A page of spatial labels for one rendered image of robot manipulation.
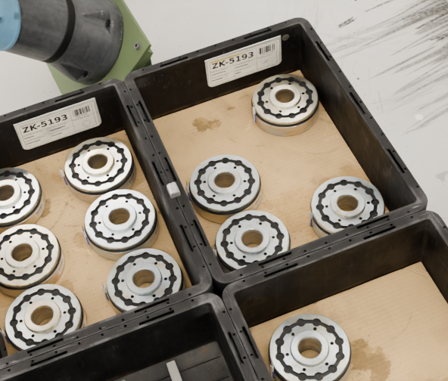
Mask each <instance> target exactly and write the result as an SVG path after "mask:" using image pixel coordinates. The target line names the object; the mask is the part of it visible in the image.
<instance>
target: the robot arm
mask: <svg viewBox="0 0 448 381"><path fill-rule="evenodd" d="M122 42H123V17H122V14H121V12H120V9H119V7H118V6H117V4H116V3H115V2H113V1H112V0H0V51H6V52H9V53H12V54H17V55H20V56H23V57H28V58H30V59H33V60H38V61H41V62H44V63H47V64H50V65H51V66H53V67H54V68H55V69H56V70H58V71H59V72H61V73H62V74H64V75H65V76H66V77H67V78H69V79H71V80H73V81H74V82H78V83H82V84H84V85H92V84H95V83H97V82H99V81H101V80H102V79H103V78H104V77H105V76H106V75H107V74H108V73H109V72H110V70H111V69H112V67H113V66H114V64H115V62H116V60H117V58H118V55H119V53H120V49H121V46H122Z"/></svg>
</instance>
